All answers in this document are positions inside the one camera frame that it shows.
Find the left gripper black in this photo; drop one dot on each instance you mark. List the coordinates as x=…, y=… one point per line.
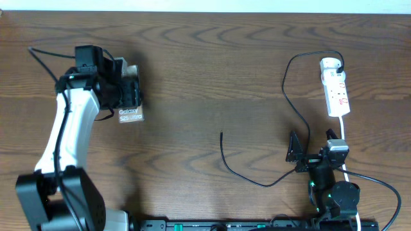
x=131, y=93

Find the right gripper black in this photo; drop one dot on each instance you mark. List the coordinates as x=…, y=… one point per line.
x=295, y=153

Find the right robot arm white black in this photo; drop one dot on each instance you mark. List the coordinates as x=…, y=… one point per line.
x=335, y=201

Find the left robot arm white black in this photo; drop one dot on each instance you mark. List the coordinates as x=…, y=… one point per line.
x=59, y=195

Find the white power strip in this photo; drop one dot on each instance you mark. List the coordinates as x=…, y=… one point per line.
x=333, y=80

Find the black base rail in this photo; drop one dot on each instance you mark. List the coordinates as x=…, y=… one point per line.
x=277, y=224

